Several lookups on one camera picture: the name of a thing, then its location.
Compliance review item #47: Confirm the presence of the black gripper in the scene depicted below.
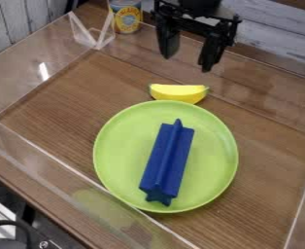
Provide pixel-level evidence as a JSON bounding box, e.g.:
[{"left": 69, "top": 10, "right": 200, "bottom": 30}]
[{"left": 153, "top": 0, "right": 242, "bottom": 73}]

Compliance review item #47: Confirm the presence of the clear acrylic corner bracket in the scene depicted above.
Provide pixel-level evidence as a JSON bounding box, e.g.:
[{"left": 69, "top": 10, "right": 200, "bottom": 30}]
[{"left": 69, "top": 12, "right": 115, "bottom": 51}]

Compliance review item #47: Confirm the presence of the green round plate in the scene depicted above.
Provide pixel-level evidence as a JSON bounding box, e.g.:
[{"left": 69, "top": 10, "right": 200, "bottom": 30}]
[{"left": 93, "top": 100, "right": 238, "bottom": 213}]

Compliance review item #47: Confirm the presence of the black cable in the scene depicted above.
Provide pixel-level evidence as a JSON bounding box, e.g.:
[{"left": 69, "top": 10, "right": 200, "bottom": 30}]
[{"left": 0, "top": 219, "right": 34, "bottom": 249}]

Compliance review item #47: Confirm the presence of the yellow toy banana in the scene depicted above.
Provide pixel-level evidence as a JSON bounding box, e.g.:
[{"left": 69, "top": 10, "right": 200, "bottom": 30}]
[{"left": 149, "top": 84, "right": 208, "bottom": 104}]

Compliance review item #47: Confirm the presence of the blue star-shaped prism block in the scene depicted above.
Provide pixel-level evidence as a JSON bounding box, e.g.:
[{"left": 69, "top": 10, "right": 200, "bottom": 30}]
[{"left": 138, "top": 119, "right": 194, "bottom": 206}]

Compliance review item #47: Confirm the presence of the clear acrylic front wall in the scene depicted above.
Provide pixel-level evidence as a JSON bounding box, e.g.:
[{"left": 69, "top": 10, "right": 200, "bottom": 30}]
[{"left": 0, "top": 123, "right": 198, "bottom": 249}]

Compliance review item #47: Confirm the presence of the yellow blue labelled can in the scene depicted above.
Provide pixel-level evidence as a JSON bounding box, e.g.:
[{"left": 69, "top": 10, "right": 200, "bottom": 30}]
[{"left": 109, "top": 0, "right": 142, "bottom": 34}]

